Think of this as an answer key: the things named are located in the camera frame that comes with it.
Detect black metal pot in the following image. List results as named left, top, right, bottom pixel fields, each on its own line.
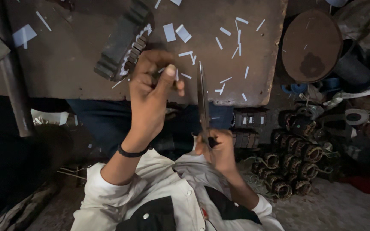
left=332, top=38, right=370, bottom=93

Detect person's right hand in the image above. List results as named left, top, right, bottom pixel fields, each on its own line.
left=195, top=128, right=237, bottom=176

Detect dark blue trousers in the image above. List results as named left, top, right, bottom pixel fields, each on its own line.
left=66, top=99, right=234, bottom=161

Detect blue plastic ring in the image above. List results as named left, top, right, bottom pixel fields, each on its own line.
left=281, top=83, right=308, bottom=95

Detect heap of copper-wound stators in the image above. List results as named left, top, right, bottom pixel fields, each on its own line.
left=251, top=109, right=334, bottom=200

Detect red cloth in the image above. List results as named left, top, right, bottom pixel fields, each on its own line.
left=341, top=175, right=370, bottom=195

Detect white rectangular paper piece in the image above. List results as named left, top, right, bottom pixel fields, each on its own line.
left=163, top=23, right=176, bottom=42
left=175, top=24, right=192, bottom=44

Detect black wristband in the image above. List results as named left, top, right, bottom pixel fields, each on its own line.
left=117, top=143, right=153, bottom=158

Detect person's left hand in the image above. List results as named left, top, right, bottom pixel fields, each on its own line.
left=122, top=50, right=185, bottom=153

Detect grey metal pipe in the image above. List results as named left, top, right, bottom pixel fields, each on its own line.
left=0, top=0, right=35, bottom=138

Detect scattered white paper strips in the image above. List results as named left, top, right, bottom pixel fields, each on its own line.
left=111, top=0, right=266, bottom=102

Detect white tape roll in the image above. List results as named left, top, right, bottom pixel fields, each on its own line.
left=345, top=108, right=370, bottom=126

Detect large white paper piece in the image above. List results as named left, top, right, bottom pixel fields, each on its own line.
left=12, top=24, right=38, bottom=49

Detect steel scissors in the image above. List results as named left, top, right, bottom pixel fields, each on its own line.
left=197, top=61, right=219, bottom=149

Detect round rusty metal plate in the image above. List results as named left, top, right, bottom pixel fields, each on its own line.
left=281, top=9, right=343, bottom=84

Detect white shirt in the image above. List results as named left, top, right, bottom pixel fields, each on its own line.
left=71, top=136, right=285, bottom=231

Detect dark motor stator core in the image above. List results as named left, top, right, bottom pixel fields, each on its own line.
left=94, top=0, right=155, bottom=82

